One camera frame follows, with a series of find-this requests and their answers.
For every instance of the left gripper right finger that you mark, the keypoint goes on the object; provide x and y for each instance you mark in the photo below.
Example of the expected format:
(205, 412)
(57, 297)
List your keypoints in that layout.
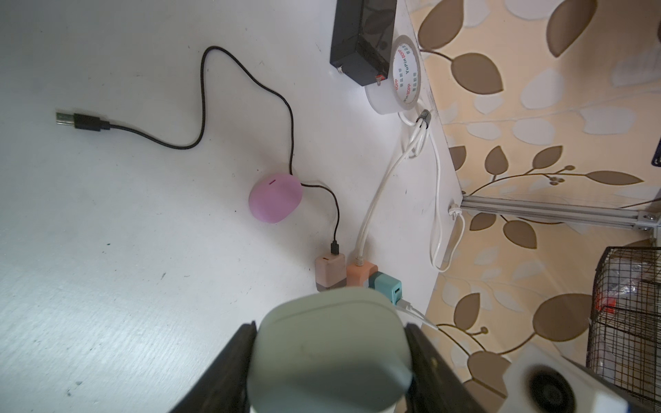
(434, 387)

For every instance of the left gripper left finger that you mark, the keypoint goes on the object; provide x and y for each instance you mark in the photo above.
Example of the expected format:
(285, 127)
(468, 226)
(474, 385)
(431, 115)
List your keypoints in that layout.
(223, 386)

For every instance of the mint earbud case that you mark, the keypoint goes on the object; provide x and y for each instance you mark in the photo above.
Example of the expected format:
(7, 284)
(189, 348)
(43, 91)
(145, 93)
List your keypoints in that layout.
(342, 350)

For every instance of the teal charger plug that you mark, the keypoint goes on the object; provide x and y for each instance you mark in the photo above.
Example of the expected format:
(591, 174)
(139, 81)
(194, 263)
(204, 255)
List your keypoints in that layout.
(387, 285)

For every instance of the orange power strip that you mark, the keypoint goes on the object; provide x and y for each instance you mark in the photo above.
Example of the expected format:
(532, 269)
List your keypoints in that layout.
(358, 276)

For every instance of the red white item in basket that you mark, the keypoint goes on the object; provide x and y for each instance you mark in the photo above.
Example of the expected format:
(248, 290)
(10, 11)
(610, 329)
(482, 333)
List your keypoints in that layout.
(606, 305)

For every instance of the clear tape roll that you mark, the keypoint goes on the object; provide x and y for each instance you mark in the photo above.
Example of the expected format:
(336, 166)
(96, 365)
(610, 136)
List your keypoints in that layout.
(400, 91)

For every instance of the black box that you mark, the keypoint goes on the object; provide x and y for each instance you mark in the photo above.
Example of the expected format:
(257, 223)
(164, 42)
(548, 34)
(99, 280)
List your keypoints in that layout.
(362, 39)

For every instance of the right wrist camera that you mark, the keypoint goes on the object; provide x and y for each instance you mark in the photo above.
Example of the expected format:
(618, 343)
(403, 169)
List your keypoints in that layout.
(538, 381)

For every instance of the right wire basket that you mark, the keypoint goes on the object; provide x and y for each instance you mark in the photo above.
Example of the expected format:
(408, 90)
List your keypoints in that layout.
(624, 347)

